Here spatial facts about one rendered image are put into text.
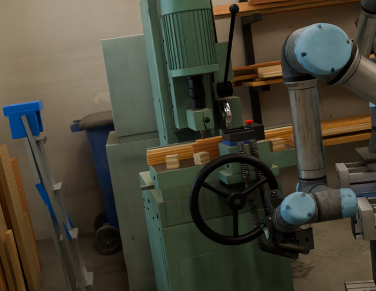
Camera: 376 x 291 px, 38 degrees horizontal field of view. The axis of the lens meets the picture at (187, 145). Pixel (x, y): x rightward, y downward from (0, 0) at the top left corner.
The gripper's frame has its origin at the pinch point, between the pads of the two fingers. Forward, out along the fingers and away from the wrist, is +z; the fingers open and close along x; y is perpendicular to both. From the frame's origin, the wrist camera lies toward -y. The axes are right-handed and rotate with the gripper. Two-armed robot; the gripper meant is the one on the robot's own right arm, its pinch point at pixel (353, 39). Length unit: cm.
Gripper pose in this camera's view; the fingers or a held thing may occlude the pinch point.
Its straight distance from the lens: 268.4
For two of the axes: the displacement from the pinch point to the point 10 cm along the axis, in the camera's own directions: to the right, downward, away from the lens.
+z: -1.0, -1.4, 9.8
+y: 2.7, 9.5, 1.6
